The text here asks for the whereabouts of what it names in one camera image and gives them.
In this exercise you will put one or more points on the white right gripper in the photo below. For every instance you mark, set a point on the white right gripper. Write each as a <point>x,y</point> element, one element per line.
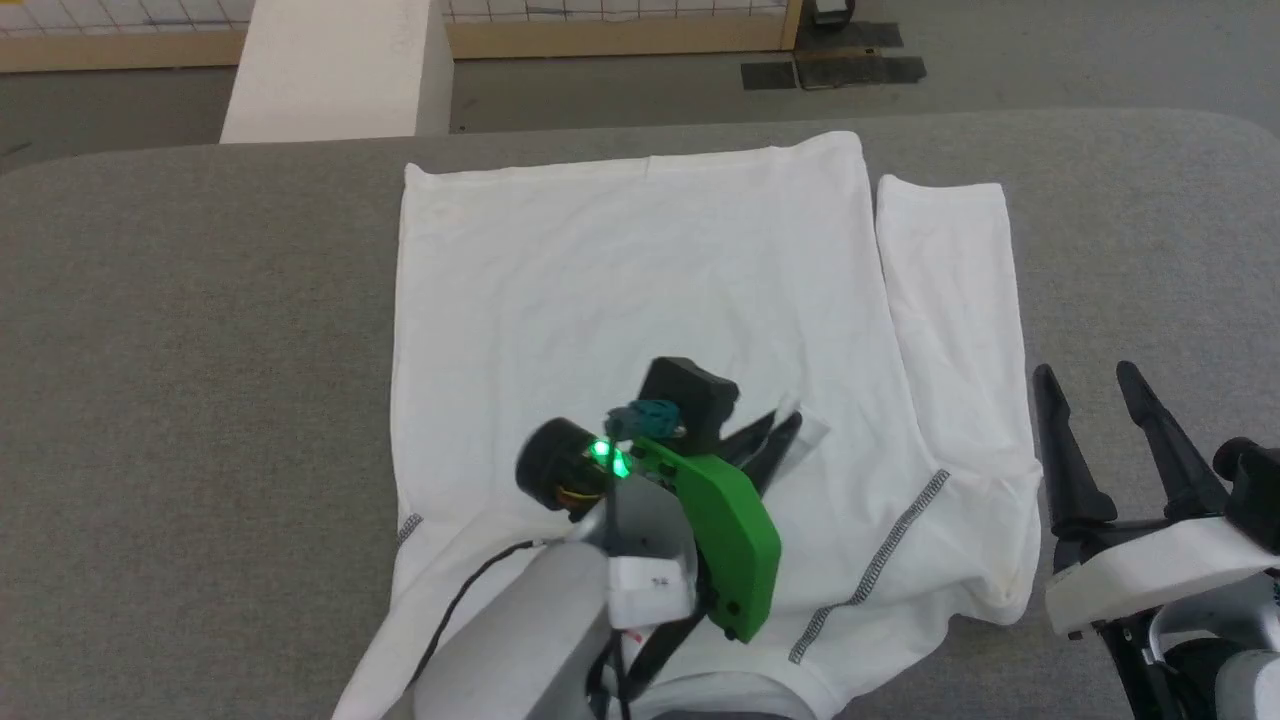
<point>1160,570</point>

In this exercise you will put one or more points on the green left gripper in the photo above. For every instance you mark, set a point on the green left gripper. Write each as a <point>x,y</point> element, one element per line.
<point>730,540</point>

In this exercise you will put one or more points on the white long-sleeve garment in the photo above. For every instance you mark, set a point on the white long-sleeve garment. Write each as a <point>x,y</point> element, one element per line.
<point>620,280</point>

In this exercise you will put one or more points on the white paper label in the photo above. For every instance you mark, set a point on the white paper label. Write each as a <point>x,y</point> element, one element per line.
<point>650,585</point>

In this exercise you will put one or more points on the small black floor mat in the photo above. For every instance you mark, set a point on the small black floor mat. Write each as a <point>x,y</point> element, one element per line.
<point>769,76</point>

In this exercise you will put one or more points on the wide black floor mat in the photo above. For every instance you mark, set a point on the wide black floor mat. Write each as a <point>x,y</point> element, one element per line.
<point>860,70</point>

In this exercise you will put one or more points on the grey metal cart leg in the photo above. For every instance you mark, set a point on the grey metal cart leg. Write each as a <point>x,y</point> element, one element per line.
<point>830,10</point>

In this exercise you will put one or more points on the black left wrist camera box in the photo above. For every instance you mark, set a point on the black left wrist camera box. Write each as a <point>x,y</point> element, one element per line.
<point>690,395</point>

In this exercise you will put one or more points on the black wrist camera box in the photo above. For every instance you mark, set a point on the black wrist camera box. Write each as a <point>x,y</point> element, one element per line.
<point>1255,490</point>
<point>690,395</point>

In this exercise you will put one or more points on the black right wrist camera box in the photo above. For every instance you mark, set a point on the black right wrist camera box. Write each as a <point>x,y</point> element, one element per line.
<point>1255,490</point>

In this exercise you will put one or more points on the lemon print partition wooden frame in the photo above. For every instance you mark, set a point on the lemon print partition wooden frame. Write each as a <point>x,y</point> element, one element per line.
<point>600,35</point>

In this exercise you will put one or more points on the white rectangular pedestal box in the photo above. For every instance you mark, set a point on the white rectangular pedestal box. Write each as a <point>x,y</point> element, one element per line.
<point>330,70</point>

